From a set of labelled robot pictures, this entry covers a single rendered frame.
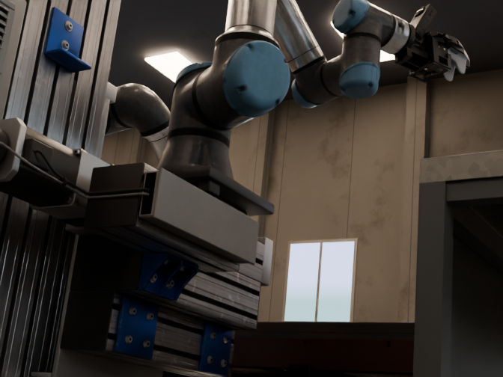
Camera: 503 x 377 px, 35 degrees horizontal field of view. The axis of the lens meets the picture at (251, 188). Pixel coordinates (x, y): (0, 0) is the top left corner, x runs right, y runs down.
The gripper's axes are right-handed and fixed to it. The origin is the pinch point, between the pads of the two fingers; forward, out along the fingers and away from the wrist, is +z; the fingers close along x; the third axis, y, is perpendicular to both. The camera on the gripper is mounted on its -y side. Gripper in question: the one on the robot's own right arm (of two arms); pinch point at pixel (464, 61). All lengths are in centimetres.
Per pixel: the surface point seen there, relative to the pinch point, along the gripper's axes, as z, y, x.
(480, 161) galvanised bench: -36, 47, 29
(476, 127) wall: 705, -455, -548
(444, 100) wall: 684, -509, -583
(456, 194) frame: -37, 51, 25
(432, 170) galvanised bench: -39, 46, 22
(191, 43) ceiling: 350, -572, -758
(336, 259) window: 614, -294, -755
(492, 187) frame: -35, 51, 30
